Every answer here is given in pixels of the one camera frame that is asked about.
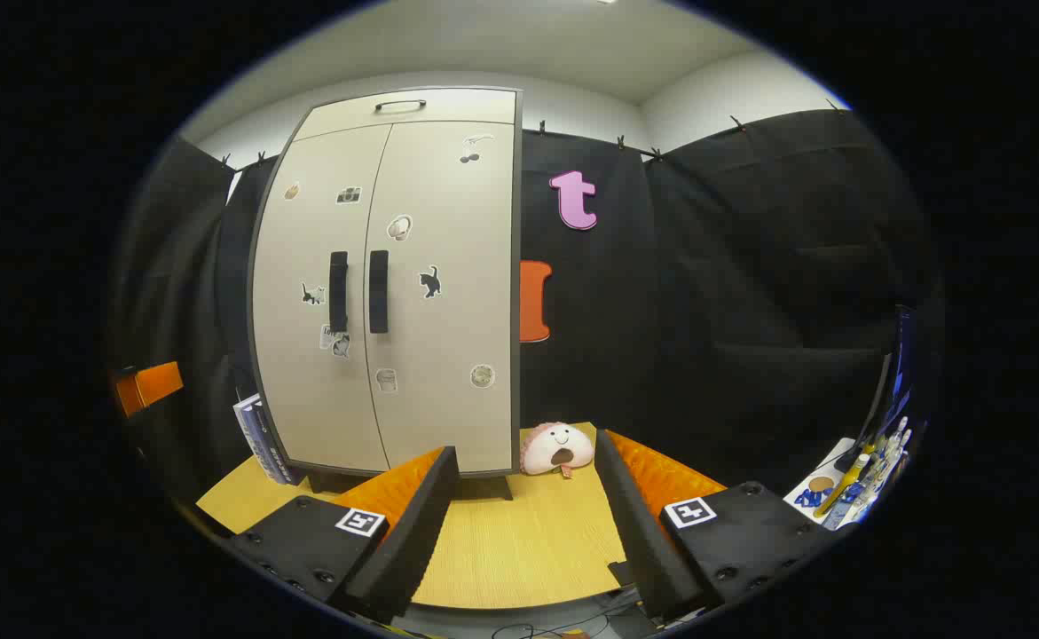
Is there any beige cabinet drawer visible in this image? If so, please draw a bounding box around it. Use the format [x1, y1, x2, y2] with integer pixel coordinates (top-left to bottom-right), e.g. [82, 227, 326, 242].
[293, 89, 518, 141]

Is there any beige cabinet door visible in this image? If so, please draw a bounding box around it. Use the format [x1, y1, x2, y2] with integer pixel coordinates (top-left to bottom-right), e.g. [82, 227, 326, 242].
[253, 124, 393, 471]
[364, 120, 517, 476]

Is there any black backdrop cloth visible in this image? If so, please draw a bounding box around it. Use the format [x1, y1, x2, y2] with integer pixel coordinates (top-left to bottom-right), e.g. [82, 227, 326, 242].
[111, 108, 941, 498]

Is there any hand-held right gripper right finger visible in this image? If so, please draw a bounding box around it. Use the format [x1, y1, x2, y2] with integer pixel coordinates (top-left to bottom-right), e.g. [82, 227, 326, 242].
[594, 429, 835, 622]

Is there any white book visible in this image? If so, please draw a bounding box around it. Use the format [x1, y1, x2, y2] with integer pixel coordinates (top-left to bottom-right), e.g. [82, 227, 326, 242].
[233, 393, 264, 449]

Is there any beige double-door shoe cabinet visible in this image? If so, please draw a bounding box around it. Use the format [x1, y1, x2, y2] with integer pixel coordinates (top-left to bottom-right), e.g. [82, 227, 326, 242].
[247, 86, 523, 495]

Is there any yellow bottle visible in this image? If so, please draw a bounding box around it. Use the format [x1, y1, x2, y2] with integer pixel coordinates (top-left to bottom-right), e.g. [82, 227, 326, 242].
[814, 453, 870, 518]

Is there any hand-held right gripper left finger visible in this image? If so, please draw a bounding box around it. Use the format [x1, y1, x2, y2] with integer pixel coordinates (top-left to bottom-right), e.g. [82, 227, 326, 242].
[231, 446, 460, 624]

